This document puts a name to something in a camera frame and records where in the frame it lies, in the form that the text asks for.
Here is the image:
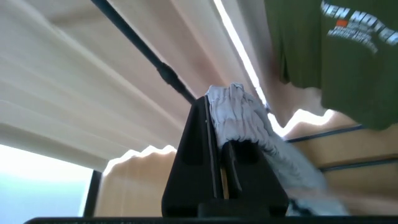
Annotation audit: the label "black clothes rack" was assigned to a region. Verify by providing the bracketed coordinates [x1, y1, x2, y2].
[90, 0, 398, 172]

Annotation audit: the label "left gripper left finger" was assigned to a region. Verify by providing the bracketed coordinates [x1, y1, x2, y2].
[161, 95, 224, 218]

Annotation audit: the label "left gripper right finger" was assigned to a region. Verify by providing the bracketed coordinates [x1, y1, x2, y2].
[219, 139, 290, 218]

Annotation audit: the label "pale grey shorts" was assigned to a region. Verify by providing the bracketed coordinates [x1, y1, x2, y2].
[205, 82, 349, 217]

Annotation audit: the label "green long-sleeved shirt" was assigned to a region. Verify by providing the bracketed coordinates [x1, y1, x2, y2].
[263, 0, 398, 131]

